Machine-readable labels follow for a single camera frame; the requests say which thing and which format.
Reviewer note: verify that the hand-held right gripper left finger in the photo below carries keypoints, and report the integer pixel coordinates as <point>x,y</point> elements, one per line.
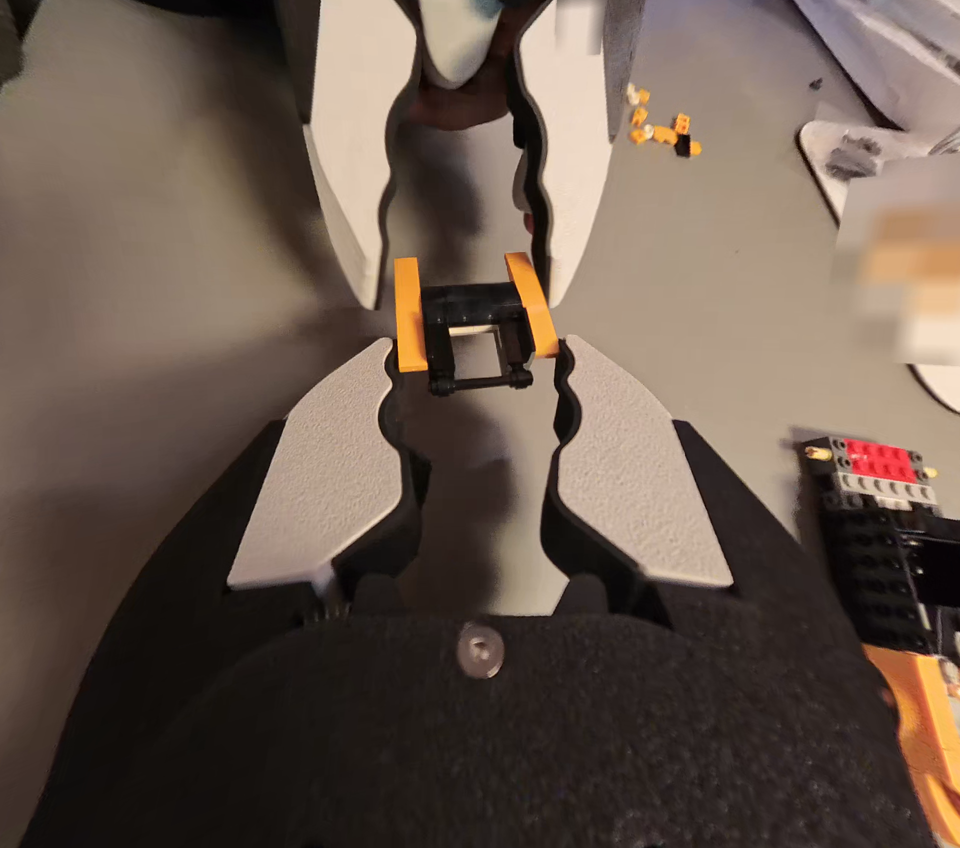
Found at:
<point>322,488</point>

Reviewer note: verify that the person's left hand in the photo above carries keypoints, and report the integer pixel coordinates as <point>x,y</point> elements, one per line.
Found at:
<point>457,109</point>

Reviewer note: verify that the orange and black lego subassembly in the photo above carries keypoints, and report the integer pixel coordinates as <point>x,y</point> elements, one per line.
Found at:
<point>465,304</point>

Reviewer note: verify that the white paper bags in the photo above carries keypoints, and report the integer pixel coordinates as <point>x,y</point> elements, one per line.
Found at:
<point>885,30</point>

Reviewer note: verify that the white tray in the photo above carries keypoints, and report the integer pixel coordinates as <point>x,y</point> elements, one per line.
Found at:
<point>821,150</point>

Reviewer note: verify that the pile of small orange bricks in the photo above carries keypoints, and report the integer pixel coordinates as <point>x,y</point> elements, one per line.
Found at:
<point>664,132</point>

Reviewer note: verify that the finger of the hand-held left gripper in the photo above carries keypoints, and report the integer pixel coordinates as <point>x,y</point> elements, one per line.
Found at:
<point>574,158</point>
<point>352,135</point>

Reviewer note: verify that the black and orange lego chassis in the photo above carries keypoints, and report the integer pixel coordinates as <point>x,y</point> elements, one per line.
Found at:
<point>870,563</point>

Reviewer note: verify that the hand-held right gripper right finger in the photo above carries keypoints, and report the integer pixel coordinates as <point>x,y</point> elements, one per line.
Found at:
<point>637,488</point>

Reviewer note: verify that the pile of dark lego parts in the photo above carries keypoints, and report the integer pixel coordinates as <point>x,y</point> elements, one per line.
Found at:
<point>855,156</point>

